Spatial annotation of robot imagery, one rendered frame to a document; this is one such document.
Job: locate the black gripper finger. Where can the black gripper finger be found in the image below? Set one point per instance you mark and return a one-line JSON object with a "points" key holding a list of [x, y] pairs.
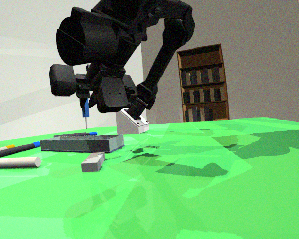
{"points": [[92, 100], [83, 98]]}

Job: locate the blue stylus with cream tip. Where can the blue stylus with cream tip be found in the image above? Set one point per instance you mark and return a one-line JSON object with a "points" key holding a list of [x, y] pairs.
{"points": [[85, 111]]}

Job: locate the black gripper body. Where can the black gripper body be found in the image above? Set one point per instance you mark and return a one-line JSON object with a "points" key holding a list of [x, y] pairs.
{"points": [[64, 82]]}

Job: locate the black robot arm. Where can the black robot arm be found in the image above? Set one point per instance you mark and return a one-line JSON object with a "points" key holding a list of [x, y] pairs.
{"points": [[112, 31]]}

